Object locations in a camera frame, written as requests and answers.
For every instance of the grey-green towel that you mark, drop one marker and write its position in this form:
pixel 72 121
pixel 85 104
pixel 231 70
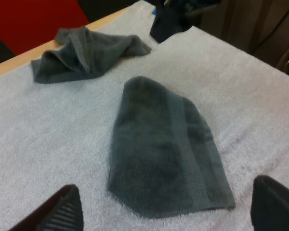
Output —
pixel 159 154
pixel 69 62

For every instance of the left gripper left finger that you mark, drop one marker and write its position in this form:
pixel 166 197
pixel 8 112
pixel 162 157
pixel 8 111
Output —
pixel 62 211

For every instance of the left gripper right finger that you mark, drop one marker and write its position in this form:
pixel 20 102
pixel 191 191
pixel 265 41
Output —
pixel 274 207

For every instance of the blue clip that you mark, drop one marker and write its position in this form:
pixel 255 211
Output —
pixel 154 11

